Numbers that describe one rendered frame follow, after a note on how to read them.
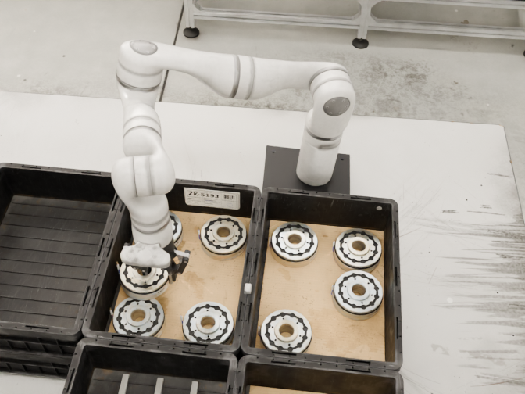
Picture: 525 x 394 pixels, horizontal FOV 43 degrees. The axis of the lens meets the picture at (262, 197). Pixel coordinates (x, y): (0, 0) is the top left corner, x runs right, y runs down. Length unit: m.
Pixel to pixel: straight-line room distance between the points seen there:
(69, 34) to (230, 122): 1.69
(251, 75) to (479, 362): 0.80
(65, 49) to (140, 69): 2.05
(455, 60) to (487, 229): 1.70
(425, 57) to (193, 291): 2.19
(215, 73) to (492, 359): 0.87
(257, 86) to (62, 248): 0.56
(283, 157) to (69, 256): 0.59
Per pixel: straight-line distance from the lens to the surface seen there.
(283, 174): 1.68
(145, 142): 1.18
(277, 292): 1.43
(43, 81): 3.23
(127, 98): 1.35
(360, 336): 1.40
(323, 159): 1.59
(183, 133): 1.90
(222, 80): 1.38
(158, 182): 1.12
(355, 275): 1.43
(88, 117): 1.99
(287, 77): 1.45
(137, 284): 1.38
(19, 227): 1.60
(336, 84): 1.45
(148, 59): 1.34
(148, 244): 1.24
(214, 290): 1.43
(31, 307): 1.48
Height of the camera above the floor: 2.06
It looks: 51 degrees down
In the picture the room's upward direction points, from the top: 2 degrees clockwise
